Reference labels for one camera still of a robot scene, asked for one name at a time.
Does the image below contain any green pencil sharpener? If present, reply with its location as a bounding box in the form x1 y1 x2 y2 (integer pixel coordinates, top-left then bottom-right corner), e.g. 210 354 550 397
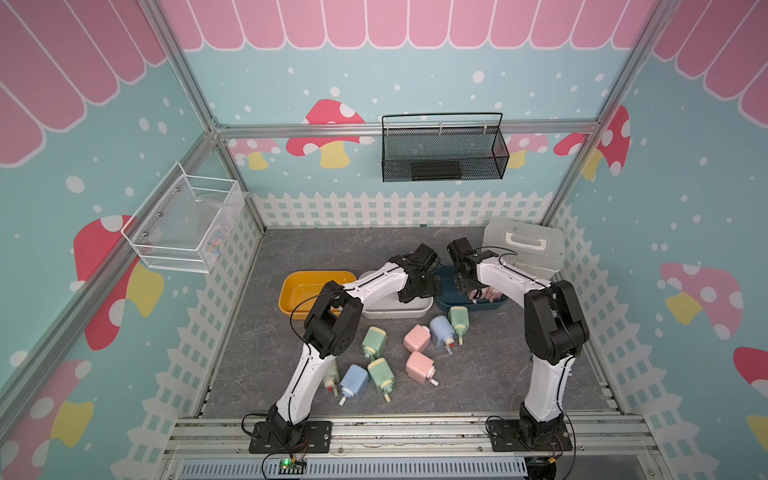
367 358 395 402
362 326 388 361
448 306 470 345

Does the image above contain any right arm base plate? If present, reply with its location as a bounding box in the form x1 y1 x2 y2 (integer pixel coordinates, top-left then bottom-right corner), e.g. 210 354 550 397
485 415 573 456

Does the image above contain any green pencil sharpener lower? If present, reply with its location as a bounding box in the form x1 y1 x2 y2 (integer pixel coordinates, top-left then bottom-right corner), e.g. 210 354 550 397
367 358 395 402

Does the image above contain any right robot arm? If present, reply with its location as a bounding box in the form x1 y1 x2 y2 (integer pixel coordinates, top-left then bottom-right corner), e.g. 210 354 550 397
447 237 590 444

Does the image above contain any small green circuit board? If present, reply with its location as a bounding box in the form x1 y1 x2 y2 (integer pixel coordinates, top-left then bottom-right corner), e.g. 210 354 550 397
277 458 307 475

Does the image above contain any grey slotted cable duct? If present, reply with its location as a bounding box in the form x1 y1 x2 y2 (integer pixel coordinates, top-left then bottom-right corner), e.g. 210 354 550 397
177 456 529 479

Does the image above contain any blue pencil sharpener lower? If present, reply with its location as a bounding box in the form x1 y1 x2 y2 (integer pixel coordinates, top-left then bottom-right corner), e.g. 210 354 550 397
339 364 369 406

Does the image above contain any black wire mesh basket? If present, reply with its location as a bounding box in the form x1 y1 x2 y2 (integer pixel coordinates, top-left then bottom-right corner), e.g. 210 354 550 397
381 112 510 183

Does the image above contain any green pencil sharpener upper right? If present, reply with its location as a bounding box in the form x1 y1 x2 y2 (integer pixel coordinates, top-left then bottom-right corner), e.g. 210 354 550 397
448 306 470 345

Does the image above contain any white plastic storage box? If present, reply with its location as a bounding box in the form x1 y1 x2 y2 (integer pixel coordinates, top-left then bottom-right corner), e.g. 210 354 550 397
363 292 434 320

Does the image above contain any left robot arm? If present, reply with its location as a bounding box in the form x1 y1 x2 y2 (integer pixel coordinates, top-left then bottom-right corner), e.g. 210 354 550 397
266 244 441 443

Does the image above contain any translucent plastic lidded case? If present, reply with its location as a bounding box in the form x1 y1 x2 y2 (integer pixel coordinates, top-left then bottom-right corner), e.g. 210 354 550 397
482 218 565 280

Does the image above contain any blue pencil sharpener centre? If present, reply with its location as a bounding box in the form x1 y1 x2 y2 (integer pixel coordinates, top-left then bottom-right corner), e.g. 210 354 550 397
429 315 455 355

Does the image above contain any blue pencil sharpener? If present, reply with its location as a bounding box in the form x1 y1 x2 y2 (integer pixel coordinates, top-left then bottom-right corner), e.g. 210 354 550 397
429 315 455 355
339 364 369 406

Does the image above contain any yellow plastic storage box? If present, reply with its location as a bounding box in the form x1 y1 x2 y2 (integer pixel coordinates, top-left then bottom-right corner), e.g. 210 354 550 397
278 270 357 321

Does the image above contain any dark teal storage box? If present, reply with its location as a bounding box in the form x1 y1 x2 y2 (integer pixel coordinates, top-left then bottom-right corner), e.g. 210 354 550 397
434 265 507 313

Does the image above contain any green pencil sharpener middle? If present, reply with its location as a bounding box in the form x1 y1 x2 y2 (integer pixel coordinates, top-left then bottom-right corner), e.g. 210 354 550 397
362 326 388 361

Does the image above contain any pale green round sharpener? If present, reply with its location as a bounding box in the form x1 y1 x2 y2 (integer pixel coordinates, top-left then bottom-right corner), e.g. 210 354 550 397
322 359 341 396

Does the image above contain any pink pencil sharpener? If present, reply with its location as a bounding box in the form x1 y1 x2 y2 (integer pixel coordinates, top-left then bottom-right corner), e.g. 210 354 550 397
475 287 489 301
403 325 431 353
406 351 439 386
486 287 503 302

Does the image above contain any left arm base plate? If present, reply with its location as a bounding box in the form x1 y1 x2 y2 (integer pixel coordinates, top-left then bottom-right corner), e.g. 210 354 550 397
248 421 333 454

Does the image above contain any white wire mesh basket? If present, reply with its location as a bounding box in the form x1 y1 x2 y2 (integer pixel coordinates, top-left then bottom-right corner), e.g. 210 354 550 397
121 164 245 274

